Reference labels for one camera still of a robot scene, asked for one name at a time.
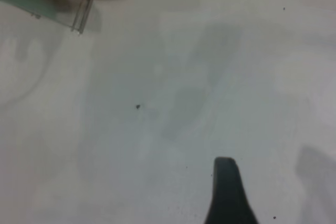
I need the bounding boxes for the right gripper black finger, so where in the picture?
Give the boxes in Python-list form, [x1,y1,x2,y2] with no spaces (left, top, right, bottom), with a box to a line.
[204,156,261,224]

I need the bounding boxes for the metal wire plate rack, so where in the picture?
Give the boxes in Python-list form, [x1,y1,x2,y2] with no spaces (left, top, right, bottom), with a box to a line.
[70,0,102,35]

